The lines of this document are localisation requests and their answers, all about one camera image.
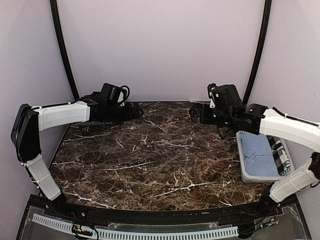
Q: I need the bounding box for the black curved front rail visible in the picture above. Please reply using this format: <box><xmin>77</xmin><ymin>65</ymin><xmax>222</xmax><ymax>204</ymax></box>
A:
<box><xmin>37</xmin><ymin>198</ymin><xmax>276</xmax><ymax>226</ymax></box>

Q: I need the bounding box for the black frame post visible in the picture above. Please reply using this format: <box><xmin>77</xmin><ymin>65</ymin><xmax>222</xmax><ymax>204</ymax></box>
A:
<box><xmin>49</xmin><ymin>0</ymin><xmax>80</xmax><ymax>100</ymax></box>
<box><xmin>243</xmin><ymin>0</ymin><xmax>272</xmax><ymax>105</ymax></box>

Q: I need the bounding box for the white plastic laundry basket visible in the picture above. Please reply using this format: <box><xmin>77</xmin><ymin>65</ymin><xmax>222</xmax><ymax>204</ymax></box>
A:
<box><xmin>236</xmin><ymin>131</ymin><xmax>295</xmax><ymax>183</ymax></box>

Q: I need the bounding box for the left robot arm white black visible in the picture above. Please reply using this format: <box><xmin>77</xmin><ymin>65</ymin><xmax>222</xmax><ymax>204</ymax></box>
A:
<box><xmin>10</xmin><ymin>83</ymin><xmax>144</xmax><ymax>218</ymax></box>

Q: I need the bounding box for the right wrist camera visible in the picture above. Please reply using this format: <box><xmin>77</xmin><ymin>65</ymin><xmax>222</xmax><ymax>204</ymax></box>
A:
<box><xmin>207</xmin><ymin>83</ymin><xmax>217</xmax><ymax>109</ymax></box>

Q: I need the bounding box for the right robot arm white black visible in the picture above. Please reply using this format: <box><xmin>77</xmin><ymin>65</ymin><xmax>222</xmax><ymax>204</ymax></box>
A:
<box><xmin>189</xmin><ymin>83</ymin><xmax>320</xmax><ymax>217</ymax></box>

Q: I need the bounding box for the right black frame post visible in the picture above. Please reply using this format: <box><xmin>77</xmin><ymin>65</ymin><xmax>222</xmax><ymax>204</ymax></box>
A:
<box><xmin>243</xmin><ymin>0</ymin><xmax>272</xmax><ymax>105</ymax></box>

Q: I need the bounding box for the red black plaid shirt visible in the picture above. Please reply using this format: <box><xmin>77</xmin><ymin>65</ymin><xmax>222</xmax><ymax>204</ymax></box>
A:
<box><xmin>83</xmin><ymin>91</ymin><xmax>100</xmax><ymax>100</ymax></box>

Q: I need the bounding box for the black white checked shirt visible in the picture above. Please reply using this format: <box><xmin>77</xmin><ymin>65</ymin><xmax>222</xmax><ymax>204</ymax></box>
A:
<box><xmin>266</xmin><ymin>135</ymin><xmax>291</xmax><ymax>177</ymax></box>

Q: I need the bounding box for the light blue folded shirt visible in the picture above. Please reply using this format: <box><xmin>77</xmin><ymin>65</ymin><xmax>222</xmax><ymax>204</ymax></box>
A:
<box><xmin>240</xmin><ymin>132</ymin><xmax>279</xmax><ymax>177</ymax></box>

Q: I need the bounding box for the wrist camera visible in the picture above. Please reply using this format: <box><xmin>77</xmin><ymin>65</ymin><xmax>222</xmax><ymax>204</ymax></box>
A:
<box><xmin>117</xmin><ymin>85</ymin><xmax>130</xmax><ymax>106</ymax></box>
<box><xmin>207</xmin><ymin>83</ymin><xmax>217</xmax><ymax>109</ymax></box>

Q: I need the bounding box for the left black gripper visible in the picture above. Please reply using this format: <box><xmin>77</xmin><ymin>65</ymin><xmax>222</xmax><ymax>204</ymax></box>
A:
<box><xmin>106</xmin><ymin>101</ymin><xmax>143</xmax><ymax>124</ymax></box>

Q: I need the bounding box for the white slotted cable duct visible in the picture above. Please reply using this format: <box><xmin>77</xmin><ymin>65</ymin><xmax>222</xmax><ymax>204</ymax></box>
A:
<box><xmin>31</xmin><ymin>213</ymin><xmax>239</xmax><ymax>240</ymax></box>

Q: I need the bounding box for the left black frame post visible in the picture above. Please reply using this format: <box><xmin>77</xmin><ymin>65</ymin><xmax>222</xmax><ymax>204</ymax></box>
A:
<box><xmin>49</xmin><ymin>0</ymin><xmax>80</xmax><ymax>100</ymax></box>

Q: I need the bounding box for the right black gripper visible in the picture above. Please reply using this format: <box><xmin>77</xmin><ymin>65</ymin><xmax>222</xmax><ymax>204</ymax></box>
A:
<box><xmin>190</xmin><ymin>102</ymin><xmax>235</xmax><ymax>129</ymax></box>

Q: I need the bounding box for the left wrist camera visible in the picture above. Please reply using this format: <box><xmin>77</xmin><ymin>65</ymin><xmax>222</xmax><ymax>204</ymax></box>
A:
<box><xmin>117</xmin><ymin>85</ymin><xmax>130</xmax><ymax>106</ymax></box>

